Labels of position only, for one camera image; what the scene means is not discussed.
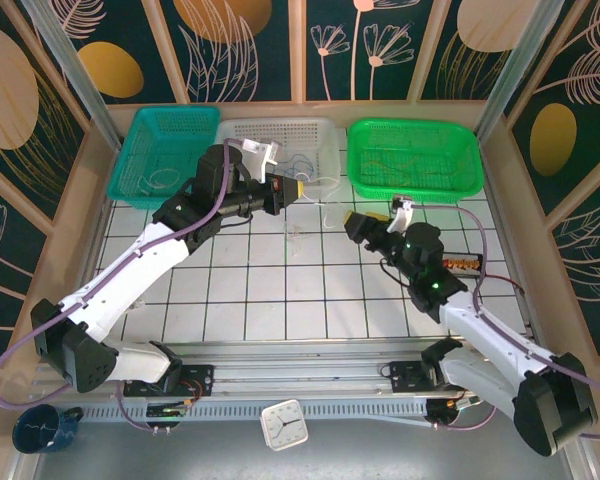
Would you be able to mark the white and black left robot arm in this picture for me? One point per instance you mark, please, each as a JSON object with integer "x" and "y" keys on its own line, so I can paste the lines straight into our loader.
{"x": 130, "y": 280}

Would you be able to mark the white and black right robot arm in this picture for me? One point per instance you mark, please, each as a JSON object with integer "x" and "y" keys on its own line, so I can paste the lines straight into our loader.
{"x": 485, "y": 335}

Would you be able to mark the black battery pack red print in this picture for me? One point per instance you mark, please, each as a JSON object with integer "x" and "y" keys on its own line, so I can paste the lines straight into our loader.
{"x": 462, "y": 264}

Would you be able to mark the white plastic basket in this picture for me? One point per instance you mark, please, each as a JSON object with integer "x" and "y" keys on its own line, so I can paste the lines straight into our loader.
{"x": 300, "y": 137}

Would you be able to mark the teal plastic basket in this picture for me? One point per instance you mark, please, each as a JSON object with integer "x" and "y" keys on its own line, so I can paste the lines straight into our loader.
{"x": 150, "y": 145}

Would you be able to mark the green plastic basket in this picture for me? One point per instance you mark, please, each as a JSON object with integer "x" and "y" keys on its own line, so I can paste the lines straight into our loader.
{"x": 415, "y": 140}

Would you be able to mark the small black electronics module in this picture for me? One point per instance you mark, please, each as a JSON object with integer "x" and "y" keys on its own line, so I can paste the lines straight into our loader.
{"x": 450, "y": 410}
{"x": 167, "y": 412}

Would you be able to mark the white square clock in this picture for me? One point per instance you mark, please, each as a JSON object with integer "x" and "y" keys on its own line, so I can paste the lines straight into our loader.
{"x": 284, "y": 425}

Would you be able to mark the dark blue mug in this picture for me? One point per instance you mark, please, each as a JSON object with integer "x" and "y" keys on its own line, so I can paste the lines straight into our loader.
{"x": 37, "y": 430}

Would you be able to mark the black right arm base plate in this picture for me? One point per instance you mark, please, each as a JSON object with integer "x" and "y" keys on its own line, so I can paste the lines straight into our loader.
{"x": 405, "y": 377}

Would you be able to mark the aluminium mounting rail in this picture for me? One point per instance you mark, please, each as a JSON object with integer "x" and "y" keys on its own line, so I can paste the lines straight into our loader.
{"x": 305, "y": 375}

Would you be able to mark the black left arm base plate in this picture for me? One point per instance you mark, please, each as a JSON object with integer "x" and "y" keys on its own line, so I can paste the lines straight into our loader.
{"x": 200, "y": 377}

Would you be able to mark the aluminium frame post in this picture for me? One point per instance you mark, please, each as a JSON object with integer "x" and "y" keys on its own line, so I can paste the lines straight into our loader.
{"x": 70, "y": 65}
{"x": 525, "y": 65}

